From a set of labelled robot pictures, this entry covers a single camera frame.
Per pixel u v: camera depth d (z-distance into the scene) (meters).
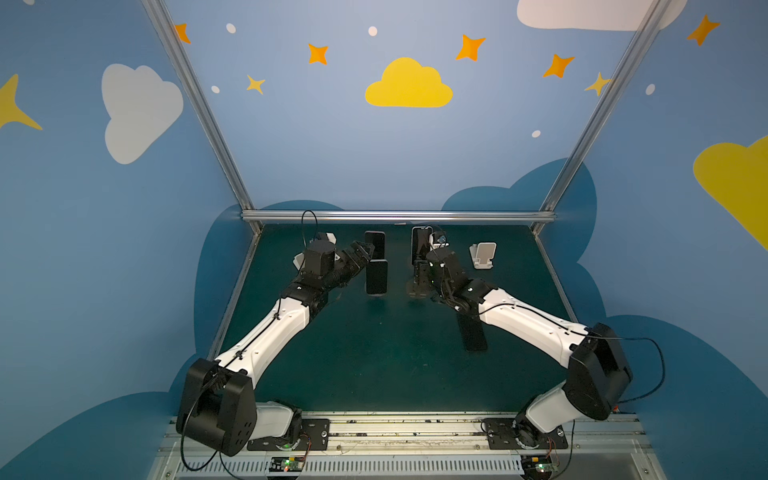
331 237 0.77
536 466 0.71
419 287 0.77
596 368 0.43
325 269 0.63
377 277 0.93
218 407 0.40
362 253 0.73
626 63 0.78
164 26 0.70
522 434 0.66
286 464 0.71
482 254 1.07
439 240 0.72
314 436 0.74
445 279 0.63
